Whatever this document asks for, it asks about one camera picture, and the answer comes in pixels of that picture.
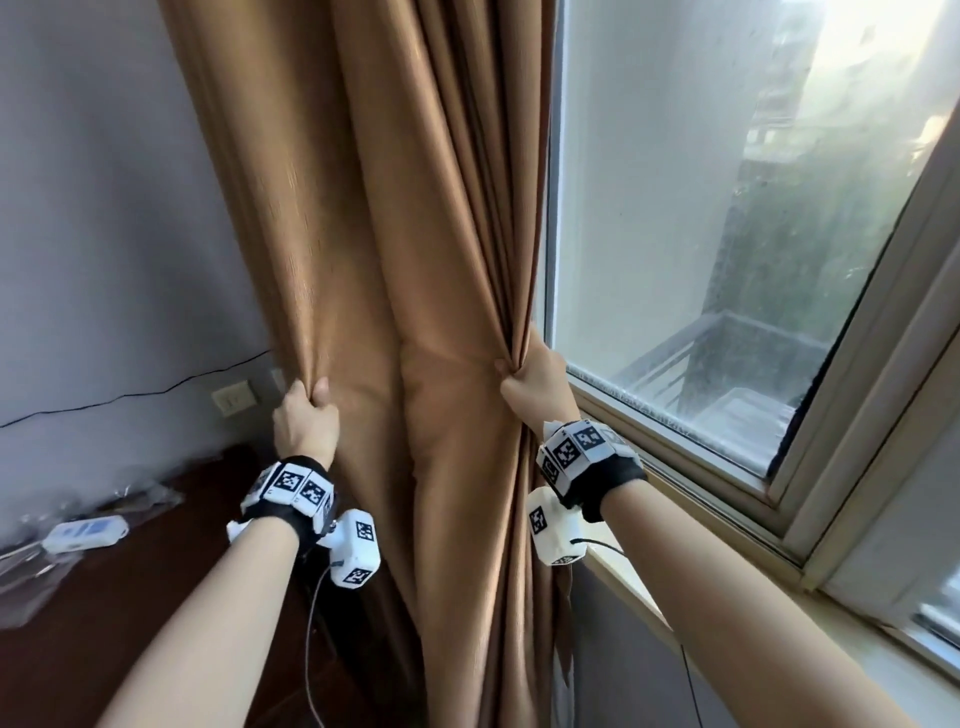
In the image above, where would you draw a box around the person's right hand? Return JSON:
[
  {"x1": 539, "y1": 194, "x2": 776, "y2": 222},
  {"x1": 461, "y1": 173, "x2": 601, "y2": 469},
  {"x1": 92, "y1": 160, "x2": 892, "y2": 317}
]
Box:
[{"x1": 494, "y1": 322, "x2": 583, "y2": 444}]

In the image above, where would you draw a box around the person's left hand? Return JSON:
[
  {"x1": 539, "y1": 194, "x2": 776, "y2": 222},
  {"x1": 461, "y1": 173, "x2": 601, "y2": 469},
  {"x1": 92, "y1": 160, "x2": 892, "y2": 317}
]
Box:
[{"x1": 271, "y1": 377, "x2": 343, "y2": 470}]

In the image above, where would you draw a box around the brown curtain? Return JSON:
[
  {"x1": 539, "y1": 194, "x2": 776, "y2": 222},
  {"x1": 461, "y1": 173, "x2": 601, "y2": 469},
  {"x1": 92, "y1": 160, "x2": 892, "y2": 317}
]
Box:
[{"x1": 157, "y1": 0, "x2": 575, "y2": 728}]

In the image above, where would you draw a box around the person's left forearm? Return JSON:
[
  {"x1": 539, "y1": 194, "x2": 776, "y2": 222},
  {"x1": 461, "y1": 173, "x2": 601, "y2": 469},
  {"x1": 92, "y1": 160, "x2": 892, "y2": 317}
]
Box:
[{"x1": 93, "y1": 515, "x2": 303, "y2": 728}]

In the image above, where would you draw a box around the person's right forearm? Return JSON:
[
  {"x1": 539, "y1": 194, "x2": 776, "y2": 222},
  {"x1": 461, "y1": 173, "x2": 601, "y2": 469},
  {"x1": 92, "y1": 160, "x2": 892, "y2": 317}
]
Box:
[{"x1": 599, "y1": 479, "x2": 920, "y2": 728}]

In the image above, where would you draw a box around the left black marker wristband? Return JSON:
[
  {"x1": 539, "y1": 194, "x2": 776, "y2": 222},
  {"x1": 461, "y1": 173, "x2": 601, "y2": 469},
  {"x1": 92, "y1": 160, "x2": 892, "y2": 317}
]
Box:
[{"x1": 227, "y1": 455, "x2": 339, "y2": 554}]

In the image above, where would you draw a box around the black marker wristband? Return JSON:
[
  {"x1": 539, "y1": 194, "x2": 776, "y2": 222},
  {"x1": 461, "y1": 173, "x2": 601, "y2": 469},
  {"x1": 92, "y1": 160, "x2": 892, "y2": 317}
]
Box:
[
  {"x1": 536, "y1": 418, "x2": 649, "y2": 524},
  {"x1": 227, "y1": 455, "x2": 339, "y2": 554}
]

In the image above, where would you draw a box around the right black marker wristband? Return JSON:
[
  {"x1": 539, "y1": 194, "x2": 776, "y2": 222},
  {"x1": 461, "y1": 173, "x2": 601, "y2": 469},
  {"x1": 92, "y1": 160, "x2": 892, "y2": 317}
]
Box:
[{"x1": 536, "y1": 418, "x2": 649, "y2": 524}]

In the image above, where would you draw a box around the beige window sill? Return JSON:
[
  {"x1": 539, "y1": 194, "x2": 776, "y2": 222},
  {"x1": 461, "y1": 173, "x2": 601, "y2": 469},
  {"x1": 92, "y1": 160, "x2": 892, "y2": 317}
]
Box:
[{"x1": 577, "y1": 539, "x2": 960, "y2": 728}]

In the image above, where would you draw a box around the white adapter box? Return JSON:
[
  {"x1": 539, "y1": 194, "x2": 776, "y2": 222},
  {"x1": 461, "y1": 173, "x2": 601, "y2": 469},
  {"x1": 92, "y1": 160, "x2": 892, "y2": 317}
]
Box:
[{"x1": 41, "y1": 515, "x2": 130, "y2": 556}]

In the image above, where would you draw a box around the dark wooden desk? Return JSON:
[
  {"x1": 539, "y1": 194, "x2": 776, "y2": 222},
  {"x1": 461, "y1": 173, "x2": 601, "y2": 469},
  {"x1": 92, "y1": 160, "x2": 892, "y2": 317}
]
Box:
[{"x1": 0, "y1": 446, "x2": 376, "y2": 728}]

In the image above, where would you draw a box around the beige wall socket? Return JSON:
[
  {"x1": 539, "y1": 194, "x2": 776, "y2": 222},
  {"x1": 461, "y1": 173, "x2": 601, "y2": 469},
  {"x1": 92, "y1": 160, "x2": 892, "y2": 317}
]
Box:
[{"x1": 211, "y1": 380, "x2": 256, "y2": 418}]

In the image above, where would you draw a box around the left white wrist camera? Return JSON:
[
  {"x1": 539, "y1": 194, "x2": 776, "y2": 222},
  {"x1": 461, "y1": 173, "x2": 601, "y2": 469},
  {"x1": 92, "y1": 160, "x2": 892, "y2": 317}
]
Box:
[{"x1": 320, "y1": 509, "x2": 384, "y2": 591}]

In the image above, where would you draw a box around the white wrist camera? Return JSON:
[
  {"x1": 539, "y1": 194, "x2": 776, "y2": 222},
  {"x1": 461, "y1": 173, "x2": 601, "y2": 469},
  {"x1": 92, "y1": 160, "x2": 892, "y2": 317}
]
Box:
[
  {"x1": 524, "y1": 485, "x2": 591, "y2": 568},
  {"x1": 320, "y1": 509, "x2": 384, "y2": 591}
]

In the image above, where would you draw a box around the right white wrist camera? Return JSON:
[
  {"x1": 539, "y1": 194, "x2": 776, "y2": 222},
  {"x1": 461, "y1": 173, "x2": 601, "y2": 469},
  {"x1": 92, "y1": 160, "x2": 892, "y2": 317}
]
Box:
[{"x1": 524, "y1": 485, "x2": 591, "y2": 568}]

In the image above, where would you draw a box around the thin black wall cable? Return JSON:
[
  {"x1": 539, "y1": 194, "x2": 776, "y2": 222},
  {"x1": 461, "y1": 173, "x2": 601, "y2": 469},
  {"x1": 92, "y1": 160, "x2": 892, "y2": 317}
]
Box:
[{"x1": 0, "y1": 348, "x2": 271, "y2": 431}]

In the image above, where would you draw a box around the left black camera cable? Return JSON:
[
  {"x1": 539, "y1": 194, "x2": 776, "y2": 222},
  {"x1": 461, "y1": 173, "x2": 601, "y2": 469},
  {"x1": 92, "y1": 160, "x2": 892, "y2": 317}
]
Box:
[{"x1": 302, "y1": 566, "x2": 335, "y2": 728}]

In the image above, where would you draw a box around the black camera cable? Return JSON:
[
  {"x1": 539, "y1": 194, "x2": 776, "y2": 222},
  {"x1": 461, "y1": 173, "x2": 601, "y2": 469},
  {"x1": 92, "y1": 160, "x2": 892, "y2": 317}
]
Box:
[
  {"x1": 302, "y1": 566, "x2": 335, "y2": 728},
  {"x1": 569, "y1": 536, "x2": 704, "y2": 728}
]

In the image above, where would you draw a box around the glass window with frame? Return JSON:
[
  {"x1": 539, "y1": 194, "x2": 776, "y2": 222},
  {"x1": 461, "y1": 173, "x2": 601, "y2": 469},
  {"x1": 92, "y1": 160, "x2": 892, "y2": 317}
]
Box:
[{"x1": 543, "y1": 0, "x2": 960, "y2": 676}]

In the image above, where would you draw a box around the right black camera cable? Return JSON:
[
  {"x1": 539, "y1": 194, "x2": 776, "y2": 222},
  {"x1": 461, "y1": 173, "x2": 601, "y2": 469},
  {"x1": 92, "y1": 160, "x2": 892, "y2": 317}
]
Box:
[{"x1": 569, "y1": 536, "x2": 704, "y2": 728}]

